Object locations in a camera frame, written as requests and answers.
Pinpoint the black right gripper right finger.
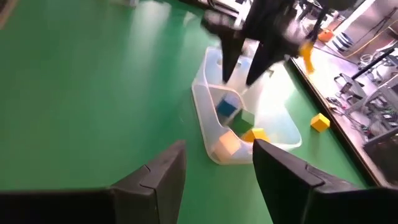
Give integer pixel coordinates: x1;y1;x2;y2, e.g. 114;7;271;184
252;138;398;224

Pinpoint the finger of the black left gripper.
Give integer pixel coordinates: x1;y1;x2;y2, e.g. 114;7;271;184
217;29;247;85
245;42;285;87

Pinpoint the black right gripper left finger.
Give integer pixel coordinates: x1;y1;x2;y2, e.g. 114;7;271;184
0;139;188;224

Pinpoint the blue foam cube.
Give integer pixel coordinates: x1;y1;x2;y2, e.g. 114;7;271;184
216;98;239;118

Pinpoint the green foam cube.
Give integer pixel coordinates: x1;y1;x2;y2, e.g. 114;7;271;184
230;108;256;137

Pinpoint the small yellow foam block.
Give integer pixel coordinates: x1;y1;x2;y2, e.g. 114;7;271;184
241;127;271;143

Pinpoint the yellow foam cube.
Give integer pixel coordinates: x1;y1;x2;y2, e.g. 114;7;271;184
310;112;331;134
213;129;243;161

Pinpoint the yellow tag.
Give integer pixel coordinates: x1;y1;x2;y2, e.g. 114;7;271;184
298;40;315;75

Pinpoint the orange object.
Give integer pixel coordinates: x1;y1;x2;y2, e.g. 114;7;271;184
317;27;336;44

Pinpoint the blue white striped object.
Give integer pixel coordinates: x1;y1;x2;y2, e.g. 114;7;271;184
330;32;354;57

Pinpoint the black stand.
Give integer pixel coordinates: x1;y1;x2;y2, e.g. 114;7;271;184
350;46;398;81

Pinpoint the clear plastic bin with handles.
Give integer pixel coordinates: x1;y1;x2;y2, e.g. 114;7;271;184
190;45;303;166

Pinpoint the yellow cable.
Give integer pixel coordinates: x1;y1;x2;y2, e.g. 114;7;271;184
346;26;398;59

